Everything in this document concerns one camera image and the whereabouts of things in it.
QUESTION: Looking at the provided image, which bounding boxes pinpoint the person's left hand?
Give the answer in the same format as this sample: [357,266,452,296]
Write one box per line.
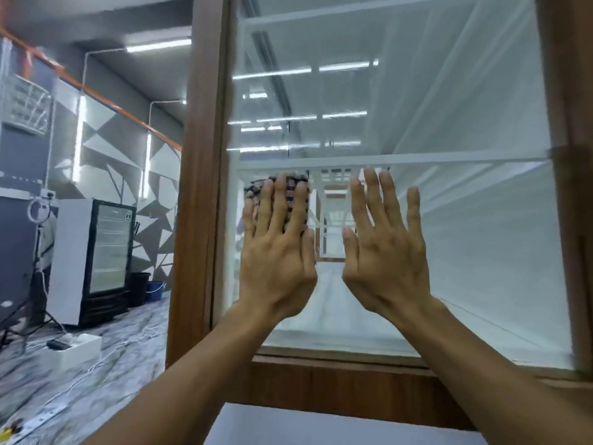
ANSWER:
[238,173,318,320]

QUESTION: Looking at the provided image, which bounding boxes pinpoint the person's right hand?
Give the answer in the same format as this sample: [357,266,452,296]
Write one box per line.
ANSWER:
[342,167,448,320]

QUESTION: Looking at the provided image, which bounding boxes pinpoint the blue white checkered cloth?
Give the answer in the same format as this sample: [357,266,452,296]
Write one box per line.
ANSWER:
[244,173,310,235]

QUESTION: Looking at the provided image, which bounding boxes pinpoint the wooden glass display cabinet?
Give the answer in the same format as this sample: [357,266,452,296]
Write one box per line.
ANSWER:
[166,0,593,445]

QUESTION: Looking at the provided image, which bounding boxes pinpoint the person's right forearm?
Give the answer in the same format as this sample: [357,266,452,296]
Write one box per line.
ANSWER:
[393,296,593,445]

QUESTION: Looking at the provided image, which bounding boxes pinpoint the person's left forearm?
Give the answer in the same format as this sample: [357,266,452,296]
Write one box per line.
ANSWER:
[83,300,297,445]

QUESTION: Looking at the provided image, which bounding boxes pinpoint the black glass door fridge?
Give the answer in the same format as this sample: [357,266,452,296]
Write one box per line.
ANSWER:
[46,198,138,329]

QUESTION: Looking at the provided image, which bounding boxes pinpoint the black bin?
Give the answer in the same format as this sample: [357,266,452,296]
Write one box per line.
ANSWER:
[128,271,151,307]

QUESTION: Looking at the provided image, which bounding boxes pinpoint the white box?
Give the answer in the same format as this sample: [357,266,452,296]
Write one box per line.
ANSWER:
[44,333,103,371]

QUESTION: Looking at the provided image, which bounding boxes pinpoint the orange handrail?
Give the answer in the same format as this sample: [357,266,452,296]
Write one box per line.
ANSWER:
[0,25,183,151]

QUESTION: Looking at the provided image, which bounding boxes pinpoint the ceiling light tube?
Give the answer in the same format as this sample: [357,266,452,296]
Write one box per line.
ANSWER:
[125,39,191,54]

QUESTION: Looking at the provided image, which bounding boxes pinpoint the dark grey panel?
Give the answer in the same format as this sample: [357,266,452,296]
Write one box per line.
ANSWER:
[0,194,39,326]

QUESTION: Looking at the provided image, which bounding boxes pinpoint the white power strip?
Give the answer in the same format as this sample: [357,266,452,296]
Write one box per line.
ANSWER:
[0,402,65,445]

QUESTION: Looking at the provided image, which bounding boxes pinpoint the vertical wall light strip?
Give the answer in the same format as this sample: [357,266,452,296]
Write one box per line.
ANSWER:
[72,95,88,184]
[141,133,153,200]

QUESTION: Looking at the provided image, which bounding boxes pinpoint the tangled white floor cables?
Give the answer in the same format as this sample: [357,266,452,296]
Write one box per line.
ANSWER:
[0,315,169,413]

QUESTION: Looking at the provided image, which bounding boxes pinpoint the white wire basket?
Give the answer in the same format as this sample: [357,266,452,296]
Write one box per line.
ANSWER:
[0,74,52,135]

